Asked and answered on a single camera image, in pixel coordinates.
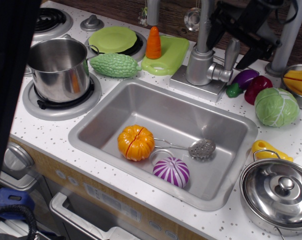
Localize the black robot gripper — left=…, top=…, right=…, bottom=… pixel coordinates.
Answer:
left=206, top=0, right=282, bottom=70

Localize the silver faucet lever handle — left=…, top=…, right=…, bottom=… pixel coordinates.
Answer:
left=224, top=38, right=241, bottom=71

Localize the purple toy eggplant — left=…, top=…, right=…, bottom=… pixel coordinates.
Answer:
left=225, top=69, right=259, bottom=98

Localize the red toy bell pepper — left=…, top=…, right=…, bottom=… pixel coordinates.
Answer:
left=244, top=75, right=273, bottom=105

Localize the hanging clear ladle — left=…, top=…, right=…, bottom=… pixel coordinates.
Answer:
left=184, top=0, right=201, bottom=32

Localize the silver toy faucet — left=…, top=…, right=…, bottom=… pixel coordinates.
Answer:
left=169, top=0, right=233, bottom=103

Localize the green plastic cutting board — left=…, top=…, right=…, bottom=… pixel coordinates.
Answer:
left=141, top=35, right=190, bottom=76

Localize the yellow toy fruit in bowl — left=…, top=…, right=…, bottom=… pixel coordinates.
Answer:
left=283, top=70, right=302, bottom=96

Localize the green toy cabbage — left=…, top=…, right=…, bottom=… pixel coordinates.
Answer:
left=254, top=87, right=300, bottom=128

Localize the orange toy carrot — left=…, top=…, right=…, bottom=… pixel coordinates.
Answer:
left=145, top=26, right=162, bottom=59

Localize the steel bowl at right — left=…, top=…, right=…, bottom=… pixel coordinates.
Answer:
left=281, top=64, right=302, bottom=109

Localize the back right stove burner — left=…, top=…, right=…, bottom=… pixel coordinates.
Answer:
left=84, top=30, right=148, bottom=63

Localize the stove burner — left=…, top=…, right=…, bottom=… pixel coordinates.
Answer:
left=32, top=7, right=73, bottom=42
left=84, top=30, right=148, bottom=63
left=22, top=73, right=102, bottom=121

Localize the metal slotted skimmer spoon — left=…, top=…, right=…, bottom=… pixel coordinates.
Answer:
left=154, top=138, right=216, bottom=159

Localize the silver sink basin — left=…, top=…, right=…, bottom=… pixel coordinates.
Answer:
left=68, top=79, right=258, bottom=211

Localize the green bitter melon toy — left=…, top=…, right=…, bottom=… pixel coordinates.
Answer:
left=89, top=53, right=142, bottom=78

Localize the green plastic plate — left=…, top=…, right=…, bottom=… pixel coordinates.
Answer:
left=88, top=26, right=138, bottom=53

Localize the orange toy pumpkin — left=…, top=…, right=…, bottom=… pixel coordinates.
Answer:
left=117, top=125, right=155, bottom=162

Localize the purple striped toy onion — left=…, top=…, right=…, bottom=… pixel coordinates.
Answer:
left=152, top=157, right=190, bottom=188

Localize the grey stove knob top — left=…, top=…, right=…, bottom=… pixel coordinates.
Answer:
left=80, top=14, right=104, bottom=32

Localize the steel pot with lid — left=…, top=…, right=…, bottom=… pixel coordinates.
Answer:
left=239, top=155, right=302, bottom=240

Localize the steel pot on burner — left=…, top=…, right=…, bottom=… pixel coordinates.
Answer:
left=27, top=37, right=100, bottom=103

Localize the front right stove burner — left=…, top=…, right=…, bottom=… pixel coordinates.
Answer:
left=22, top=73, right=102, bottom=121

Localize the back left stove burner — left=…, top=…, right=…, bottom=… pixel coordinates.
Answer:
left=32, top=7, right=73, bottom=42

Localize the dark foreground pole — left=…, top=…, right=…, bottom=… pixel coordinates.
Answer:
left=0, top=0, right=41, bottom=171

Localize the grey oven dial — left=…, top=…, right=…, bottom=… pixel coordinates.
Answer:
left=2, top=141, right=34, bottom=180

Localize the blue clamp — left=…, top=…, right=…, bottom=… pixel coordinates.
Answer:
left=0, top=187, right=36, bottom=226

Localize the grey support post right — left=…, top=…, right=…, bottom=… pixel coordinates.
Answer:
left=265, top=0, right=302, bottom=77

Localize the grey support post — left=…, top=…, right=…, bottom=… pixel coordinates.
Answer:
left=265, top=0, right=302, bottom=77
left=146, top=0, right=161, bottom=26

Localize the grey support post middle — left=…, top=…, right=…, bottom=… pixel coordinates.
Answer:
left=146, top=0, right=161, bottom=26

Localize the oven door handle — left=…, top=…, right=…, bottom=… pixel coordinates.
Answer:
left=50, top=192, right=139, bottom=240

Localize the black braided cable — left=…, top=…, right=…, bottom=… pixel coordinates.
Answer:
left=0, top=202, right=37, bottom=240

